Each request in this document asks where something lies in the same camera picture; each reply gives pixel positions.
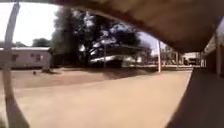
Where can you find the white canopy post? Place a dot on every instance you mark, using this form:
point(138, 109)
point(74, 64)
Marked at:
point(7, 50)

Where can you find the shelter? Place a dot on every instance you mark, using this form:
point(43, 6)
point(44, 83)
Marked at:
point(116, 50)

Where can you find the large dark trees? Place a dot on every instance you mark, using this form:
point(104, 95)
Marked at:
point(73, 33)

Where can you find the tan canopy roof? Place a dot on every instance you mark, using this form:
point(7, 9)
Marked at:
point(166, 20)

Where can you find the low white building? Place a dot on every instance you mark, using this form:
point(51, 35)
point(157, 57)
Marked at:
point(26, 57)

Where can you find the pale pole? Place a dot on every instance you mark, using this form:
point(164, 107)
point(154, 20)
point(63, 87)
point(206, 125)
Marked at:
point(159, 56)

